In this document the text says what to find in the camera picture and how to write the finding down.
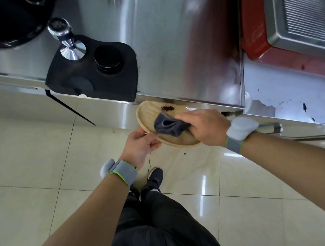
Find grey cleaning cloth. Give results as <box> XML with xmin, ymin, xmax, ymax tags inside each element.
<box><xmin>153</xmin><ymin>110</ymin><xmax>192</xmax><ymax>139</ymax></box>

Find grey left wrist tracker band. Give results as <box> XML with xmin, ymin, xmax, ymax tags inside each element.
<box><xmin>99</xmin><ymin>157</ymin><xmax>139</xmax><ymax>188</ymax></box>

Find person's right hand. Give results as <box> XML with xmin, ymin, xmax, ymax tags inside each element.
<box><xmin>174</xmin><ymin>108</ymin><xmax>233</xmax><ymax>150</ymax></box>

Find black round bin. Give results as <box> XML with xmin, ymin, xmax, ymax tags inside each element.
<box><xmin>0</xmin><ymin>0</ymin><xmax>61</xmax><ymax>50</ymax></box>

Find person's left hand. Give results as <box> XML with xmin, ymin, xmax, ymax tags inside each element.
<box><xmin>118</xmin><ymin>127</ymin><xmax>164</xmax><ymax>171</ymax></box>

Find round wooden plate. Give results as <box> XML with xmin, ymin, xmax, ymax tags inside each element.
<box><xmin>136</xmin><ymin>97</ymin><xmax>202</xmax><ymax>151</ymax></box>

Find steel drip tray grate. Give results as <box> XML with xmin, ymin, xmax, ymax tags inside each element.
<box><xmin>263</xmin><ymin>0</ymin><xmax>325</xmax><ymax>62</ymax></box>

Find person's black trousers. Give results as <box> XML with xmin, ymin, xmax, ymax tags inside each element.
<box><xmin>103</xmin><ymin>180</ymin><xmax>225</xmax><ymax>246</ymax></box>

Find grey wrist tracker band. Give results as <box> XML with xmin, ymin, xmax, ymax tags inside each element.
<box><xmin>224</xmin><ymin>116</ymin><xmax>261</xmax><ymax>154</ymax></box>
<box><xmin>99</xmin><ymin>157</ymin><xmax>139</xmax><ymax>188</ymax></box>

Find black round coffee distributor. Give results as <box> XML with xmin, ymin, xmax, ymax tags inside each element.
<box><xmin>93</xmin><ymin>44</ymin><xmax>124</xmax><ymax>75</ymax></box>

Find black rubber tamping mat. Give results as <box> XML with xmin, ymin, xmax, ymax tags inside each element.
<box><xmin>42</xmin><ymin>31</ymin><xmax>140</xmax><ymax>108</ymax></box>

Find red espresso machine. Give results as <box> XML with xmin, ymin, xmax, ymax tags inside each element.
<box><xmin>239</xmin><ymin>0</ymin><xmax>325</xmax><ymax>85</ymax></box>

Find person's left forearm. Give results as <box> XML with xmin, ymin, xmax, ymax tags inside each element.
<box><xmin>21</xmin><ymin>169</ymin><xmax>135</xmax><ymax>246</ymax></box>

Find person's right forearm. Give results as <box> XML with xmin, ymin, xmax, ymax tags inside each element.
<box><xmin>239</xmin><ymin>128</ymin><xmax>325</xmax><ymax>230</ymax></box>

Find grey right wrist tracker band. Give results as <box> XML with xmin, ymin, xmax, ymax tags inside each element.
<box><xmin>224</xmin><ymin>116</ymin><xmax>261</xmax><ymax>154</ymax></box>

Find black hanging strap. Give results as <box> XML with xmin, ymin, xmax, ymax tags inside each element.
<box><xmin>45</xmin><ymin>86</ymin><xmax>97</xmax><ymax>129</ymax></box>

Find person's black shoe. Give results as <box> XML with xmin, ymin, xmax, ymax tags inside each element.
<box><xmin>146</xmin><ymin>167</ymin><xmax>165</xmax><ymax>195</ymax></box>

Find steel coffee tamper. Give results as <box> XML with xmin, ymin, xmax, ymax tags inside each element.
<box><xmin>47</xmin><ymin>16</ymin><xmax>88</xmax><ymax>62</ymax></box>

